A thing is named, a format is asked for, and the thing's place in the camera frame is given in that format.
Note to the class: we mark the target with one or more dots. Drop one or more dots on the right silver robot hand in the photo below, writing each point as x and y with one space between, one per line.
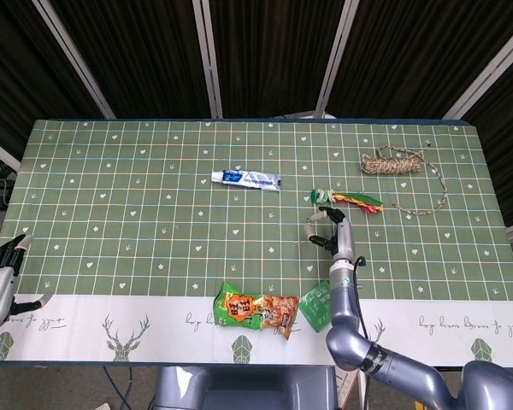
345 239

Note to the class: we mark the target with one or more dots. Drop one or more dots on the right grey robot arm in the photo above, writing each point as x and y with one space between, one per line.
346 324

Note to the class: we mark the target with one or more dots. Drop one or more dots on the colourful feather shuttlecock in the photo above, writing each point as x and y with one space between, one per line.
359 200

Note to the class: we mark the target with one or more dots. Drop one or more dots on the green tea packet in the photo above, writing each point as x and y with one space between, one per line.
316 305

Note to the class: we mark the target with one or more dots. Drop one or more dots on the blue white toothpaste tube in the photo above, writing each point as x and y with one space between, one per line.
248 180

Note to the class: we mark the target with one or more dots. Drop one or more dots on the orange green snack bag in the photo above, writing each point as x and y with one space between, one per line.
248 312

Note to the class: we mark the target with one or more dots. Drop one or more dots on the green grid tablecloth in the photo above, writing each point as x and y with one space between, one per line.
154 213

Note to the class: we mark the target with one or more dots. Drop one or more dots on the grey robot torso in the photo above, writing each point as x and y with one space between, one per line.
248 388

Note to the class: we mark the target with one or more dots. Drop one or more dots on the dark ribbed screen panel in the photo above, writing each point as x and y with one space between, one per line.
410 51
17 64
273 55
508 128
141 55

